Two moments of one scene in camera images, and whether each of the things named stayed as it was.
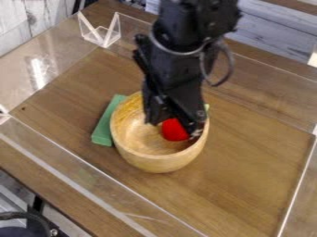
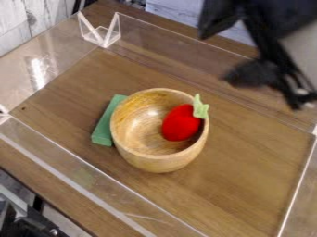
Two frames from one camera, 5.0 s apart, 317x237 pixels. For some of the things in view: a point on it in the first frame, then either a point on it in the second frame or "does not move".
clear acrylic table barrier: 85,156 does not move
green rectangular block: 102,131 does not move
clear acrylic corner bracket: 102,36 does not move
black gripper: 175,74 -> 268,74
